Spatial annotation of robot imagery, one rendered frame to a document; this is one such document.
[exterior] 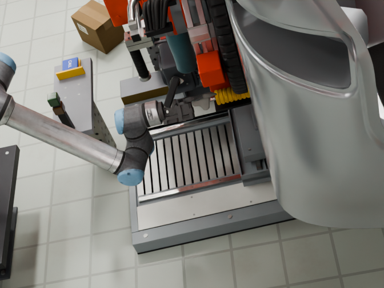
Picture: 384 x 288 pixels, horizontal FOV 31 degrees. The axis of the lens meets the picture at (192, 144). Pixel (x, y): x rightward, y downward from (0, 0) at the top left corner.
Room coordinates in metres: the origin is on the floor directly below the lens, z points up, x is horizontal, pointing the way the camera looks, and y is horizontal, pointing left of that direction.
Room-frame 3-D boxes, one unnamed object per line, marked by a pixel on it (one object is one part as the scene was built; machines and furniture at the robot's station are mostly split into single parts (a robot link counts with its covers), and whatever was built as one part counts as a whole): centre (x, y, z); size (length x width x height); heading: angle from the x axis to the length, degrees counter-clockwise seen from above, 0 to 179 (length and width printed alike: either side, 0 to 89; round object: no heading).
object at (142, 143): (1.79, 0.18, 0.51); 0.12 x 0.09 x 0.12; 156
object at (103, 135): (2.25, 0.40, 0.21); 0.10 x 0.10 x 0.42; 80
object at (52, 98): (2.03, 0.43, 0.64); 0.04 x 0.04 x 0.04; 80
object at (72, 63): (2.39, 0.37, 0.47); 0.07 x 0.07 x 0.02; 80
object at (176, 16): (1.98, -0.12, 0.85); 0.21 x 0.14 x 0.14; 80
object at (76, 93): (2.22, 0.40, 0.44); 0.43 x 0.17 x 0.03; 170
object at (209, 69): (1.66, -0.14, 0.85); 0.09 x 0.08 x 0.07; 170
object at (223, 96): (1.83, -0.27, 0.51); 0.29 x 0.06 x 0.06; 80
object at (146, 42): (1.84, 0.04, 0.93); 0.09 x 0.05 x 0.05; 80
